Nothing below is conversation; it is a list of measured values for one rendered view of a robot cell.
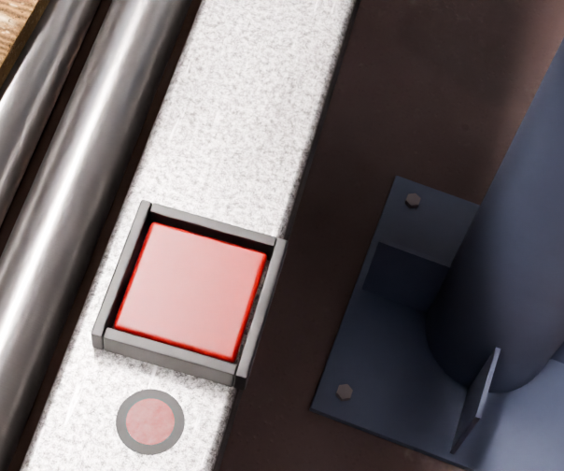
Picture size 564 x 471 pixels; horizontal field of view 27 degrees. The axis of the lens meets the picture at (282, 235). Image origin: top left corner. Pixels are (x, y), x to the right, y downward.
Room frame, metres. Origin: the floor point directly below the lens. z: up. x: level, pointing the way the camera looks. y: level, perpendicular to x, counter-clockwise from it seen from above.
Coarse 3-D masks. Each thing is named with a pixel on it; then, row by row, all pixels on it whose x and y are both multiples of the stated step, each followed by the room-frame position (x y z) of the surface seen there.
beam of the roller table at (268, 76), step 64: (256, 0) 0.43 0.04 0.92; (320, 0) 0.44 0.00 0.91; (192, 64) 0.38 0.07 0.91; (256, 64) 0.39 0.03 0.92; (320, 64) 0.39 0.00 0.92; (192, 128) 0.34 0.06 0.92; (256, 128) 0.34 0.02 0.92; (320, 128) 0.38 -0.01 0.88; (128, 192) 0.29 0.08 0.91; (192, 192) 0.30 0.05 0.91; (256, 192) 0.31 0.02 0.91; (64, 384) 0.18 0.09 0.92; (128, 384) 0.19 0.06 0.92; (192, 384) 0.20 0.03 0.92; (64, 448) 0.15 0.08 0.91; (192, 448) 0.17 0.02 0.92
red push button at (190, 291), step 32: (160, 224) 0.27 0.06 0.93; (160, 256) 0.25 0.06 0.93; (192, 256) 0.26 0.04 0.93; (224, 256) 0.26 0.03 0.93; (256, 256) 0.26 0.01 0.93; (128, 288) 0.23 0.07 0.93; (160, 288) 0.24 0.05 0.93; (192, 288) 0.24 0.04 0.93; (224, 288) 0.24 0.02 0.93; (256, 288) 0.25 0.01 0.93; (128, 320) 0.22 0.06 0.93; (160, 320) 0.22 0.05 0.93; (192, 320) 0.22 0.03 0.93; (224, 320) 0.23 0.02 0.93; (224, 352) 0.21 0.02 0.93
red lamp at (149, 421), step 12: (132, 408) 0.18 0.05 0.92; (144, 408) 0.18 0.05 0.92; (156, 408) 0.18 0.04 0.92; (168, 408) 0.18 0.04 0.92; (132, 420) 0.17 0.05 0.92; (144, 420) 0.17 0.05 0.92; (156, 420) 0.18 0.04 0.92; (168, 420) 0.18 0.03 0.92; (132, 432) 0.17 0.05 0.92; (144, 432) 0.17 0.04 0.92; (156, 432) 0.17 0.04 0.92; (168, 432) 0.17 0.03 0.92
